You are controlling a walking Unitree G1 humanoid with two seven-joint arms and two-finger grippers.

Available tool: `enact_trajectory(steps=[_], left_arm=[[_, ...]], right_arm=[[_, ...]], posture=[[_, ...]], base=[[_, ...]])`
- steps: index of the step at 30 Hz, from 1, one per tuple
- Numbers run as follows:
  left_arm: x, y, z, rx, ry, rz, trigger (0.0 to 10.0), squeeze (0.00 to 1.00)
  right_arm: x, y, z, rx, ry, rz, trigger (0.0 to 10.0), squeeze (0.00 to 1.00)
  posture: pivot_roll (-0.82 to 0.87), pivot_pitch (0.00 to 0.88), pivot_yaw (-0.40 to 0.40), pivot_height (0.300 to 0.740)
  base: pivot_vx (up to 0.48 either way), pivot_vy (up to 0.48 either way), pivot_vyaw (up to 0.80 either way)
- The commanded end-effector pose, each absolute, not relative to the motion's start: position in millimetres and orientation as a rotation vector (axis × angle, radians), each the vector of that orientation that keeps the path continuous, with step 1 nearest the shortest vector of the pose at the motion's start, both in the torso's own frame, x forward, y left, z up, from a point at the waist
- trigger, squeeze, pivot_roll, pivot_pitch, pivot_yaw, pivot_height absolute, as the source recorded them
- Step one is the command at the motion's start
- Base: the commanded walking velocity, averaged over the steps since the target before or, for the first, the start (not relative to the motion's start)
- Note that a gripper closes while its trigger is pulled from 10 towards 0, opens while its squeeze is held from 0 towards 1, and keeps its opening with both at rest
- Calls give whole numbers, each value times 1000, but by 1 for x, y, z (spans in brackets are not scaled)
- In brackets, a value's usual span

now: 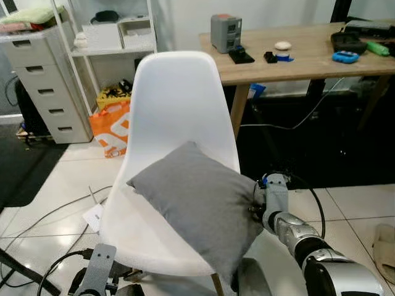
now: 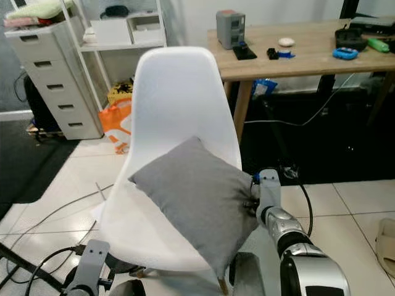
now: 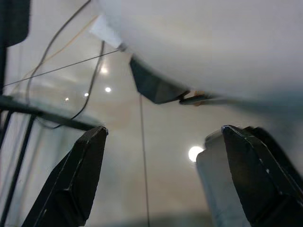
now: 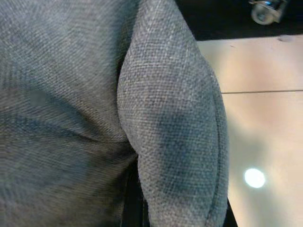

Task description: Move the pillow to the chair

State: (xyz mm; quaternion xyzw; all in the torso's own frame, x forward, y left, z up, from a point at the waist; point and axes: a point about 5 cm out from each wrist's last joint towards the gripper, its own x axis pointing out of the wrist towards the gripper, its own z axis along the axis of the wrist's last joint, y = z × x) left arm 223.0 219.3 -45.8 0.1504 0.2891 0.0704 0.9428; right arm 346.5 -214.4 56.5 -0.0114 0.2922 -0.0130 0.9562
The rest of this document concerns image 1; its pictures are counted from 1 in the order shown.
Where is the green bottle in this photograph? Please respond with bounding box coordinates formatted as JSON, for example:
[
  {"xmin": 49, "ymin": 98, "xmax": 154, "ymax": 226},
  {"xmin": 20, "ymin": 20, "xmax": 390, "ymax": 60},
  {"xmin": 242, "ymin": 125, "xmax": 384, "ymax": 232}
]
[{"xmin": 365, "ymin": 40, "xmax": 392, "ymax": 57}]

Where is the plain white box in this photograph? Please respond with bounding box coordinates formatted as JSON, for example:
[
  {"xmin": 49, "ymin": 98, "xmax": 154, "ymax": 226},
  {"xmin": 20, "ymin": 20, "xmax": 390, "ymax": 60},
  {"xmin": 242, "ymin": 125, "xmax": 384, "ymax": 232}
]
[{"xmin": 82, "ymin": 23, "xmax": 123, "ymax": 51}]

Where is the white open-top box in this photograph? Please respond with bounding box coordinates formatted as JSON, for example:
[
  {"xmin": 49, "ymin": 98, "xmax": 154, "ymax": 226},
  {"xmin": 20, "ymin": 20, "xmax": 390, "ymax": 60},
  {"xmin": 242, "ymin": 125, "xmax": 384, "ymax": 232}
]
[{"xmin": 118, "ymin": 17, "xmax": 154, "ymax": 49}]

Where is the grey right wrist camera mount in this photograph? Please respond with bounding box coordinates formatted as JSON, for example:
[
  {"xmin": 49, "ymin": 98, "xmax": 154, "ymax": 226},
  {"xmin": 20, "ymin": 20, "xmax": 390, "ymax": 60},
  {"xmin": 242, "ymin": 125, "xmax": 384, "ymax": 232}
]
[{"xmin": 264, "ymin": 174, "xmax": 289, "ymax": 213}]

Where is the flat black stand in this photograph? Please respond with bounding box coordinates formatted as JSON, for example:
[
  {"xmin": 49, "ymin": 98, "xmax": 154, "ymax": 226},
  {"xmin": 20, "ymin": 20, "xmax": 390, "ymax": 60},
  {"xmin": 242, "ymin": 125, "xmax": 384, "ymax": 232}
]
[{"xmin": 228, "ymin": 49, "xmax": 256, "ymax": 65}]

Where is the blue handheld controller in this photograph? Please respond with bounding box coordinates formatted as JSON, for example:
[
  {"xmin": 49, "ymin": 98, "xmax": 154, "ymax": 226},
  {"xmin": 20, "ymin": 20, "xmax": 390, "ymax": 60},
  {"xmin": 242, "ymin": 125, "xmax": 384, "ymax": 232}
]
[{"xmin": 331, "ymin": 51, "xmax": 359, "ymax": 64}]

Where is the pink folded cloth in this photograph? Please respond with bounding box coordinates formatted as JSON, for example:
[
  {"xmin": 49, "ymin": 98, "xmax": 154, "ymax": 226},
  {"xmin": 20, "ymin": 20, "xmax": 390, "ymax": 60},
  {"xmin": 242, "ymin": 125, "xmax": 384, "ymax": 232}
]
[{"xmin": 0, "ymin": 22, "xmax": 45, "ymax": 33}]

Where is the small white figure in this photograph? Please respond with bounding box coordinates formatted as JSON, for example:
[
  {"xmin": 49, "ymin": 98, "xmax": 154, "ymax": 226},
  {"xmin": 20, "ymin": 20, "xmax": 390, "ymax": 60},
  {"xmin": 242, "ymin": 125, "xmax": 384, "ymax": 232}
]
[{"xmin": 73, "ymin": 32, "xmax": 88, "ymax": 50}]

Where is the black zip case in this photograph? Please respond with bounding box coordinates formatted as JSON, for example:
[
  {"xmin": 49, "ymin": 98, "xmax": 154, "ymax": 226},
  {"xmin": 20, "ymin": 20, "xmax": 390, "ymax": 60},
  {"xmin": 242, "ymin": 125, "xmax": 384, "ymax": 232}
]
[{"xmin": 330, "ymin": 31, "xmax": 369, "ymax": 54}]

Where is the grey drawer cabinet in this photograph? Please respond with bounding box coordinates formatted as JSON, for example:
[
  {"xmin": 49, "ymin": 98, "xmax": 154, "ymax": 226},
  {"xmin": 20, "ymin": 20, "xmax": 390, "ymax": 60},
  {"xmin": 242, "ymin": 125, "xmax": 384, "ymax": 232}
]
[{"xmin": 0, "ymin": 23, "xmax": 93, "ymax": 144}]

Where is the black rubber floor mat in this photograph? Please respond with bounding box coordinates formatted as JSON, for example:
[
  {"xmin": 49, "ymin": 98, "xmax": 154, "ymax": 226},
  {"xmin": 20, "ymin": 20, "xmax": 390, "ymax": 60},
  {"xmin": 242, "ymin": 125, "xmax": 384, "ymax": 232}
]
[{"xmin": 0, "ymin": 123, "xmax": 69, "ymax": 210}]

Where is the yellow and black box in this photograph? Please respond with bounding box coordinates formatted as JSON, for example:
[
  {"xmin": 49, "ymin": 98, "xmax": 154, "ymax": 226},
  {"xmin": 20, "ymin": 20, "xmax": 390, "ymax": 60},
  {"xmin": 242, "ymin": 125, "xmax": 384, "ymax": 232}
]
[{"xmin": 96, "ymin": 80, "xmax": 133, "ymax": 110}]

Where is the dark flat box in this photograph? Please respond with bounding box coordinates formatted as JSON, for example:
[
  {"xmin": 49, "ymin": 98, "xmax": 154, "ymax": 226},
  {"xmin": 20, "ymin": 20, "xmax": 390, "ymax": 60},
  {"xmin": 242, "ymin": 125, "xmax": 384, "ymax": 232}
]
[{"xmin": 343, "ymin": 18, "xmax": 395, "ymax": 39}]

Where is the grey box device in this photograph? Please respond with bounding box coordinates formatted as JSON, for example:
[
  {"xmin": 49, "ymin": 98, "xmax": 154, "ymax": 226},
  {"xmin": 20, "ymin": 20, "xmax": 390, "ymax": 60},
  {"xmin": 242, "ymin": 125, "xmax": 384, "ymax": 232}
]
[{"xmin": 210, "ymin": 14, "xmax": 243, "ymax": 54}]

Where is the light green towel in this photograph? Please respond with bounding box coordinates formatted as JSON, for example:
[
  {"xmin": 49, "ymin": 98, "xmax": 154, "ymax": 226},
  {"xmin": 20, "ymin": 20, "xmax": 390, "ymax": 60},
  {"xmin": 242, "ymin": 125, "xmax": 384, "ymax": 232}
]
[{"xmin": 0, "ymin": 5, "xmax": 59, "ymax": 25}]

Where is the grey square pillow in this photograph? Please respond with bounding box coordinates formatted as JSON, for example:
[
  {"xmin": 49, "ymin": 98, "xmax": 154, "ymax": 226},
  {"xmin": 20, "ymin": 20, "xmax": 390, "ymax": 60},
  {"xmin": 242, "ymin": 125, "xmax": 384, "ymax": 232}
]
[{"xmin": 127, "ymin": 141, "xmax": 263, "ymax": 284}]

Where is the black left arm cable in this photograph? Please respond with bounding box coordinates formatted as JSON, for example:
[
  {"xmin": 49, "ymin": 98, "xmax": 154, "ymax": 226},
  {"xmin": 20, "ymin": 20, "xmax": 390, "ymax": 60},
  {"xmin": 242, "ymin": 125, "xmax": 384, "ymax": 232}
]
[{"xmin": 37, "ymin": 249, "xmax": 96, "ymax": 296}]

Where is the orange shopping bag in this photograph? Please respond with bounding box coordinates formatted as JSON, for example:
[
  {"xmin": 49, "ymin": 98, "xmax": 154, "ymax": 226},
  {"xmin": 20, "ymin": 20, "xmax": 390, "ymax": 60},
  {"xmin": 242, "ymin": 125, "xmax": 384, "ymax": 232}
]
[{"xmin": 89, "ymin": 99, "xmax": 132, "ymax": 158}]

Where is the white metal shelf rack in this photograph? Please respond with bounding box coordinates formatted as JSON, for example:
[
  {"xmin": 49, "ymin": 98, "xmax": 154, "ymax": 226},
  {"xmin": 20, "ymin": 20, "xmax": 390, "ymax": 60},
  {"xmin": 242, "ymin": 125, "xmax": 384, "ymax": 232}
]
[{"xmin": 51, "ymin": 0, "xmax": 158, "ymax": 118}]

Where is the white chair with wooden legs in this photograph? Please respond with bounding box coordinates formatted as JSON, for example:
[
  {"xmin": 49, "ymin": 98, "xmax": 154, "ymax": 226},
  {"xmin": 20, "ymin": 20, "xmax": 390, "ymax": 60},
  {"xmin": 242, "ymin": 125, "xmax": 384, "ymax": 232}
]
[{"xmin": 99, "ymin": 51, "xmax": 243, "ymax": 296}]

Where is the wooden table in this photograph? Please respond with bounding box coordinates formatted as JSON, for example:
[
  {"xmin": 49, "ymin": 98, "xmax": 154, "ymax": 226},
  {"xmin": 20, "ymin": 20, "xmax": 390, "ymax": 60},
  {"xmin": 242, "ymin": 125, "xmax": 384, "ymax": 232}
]
[{"xmin": 199, "ymin": 23, "xmax": 395, "ymax": 139}]

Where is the blue snack packet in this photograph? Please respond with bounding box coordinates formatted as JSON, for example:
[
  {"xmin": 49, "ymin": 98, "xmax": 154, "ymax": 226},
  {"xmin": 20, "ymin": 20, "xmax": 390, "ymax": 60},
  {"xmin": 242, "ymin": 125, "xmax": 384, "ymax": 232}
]
[{"xmin": 248, "ymin": 83, "xmax": 267, "ymax": 99}]

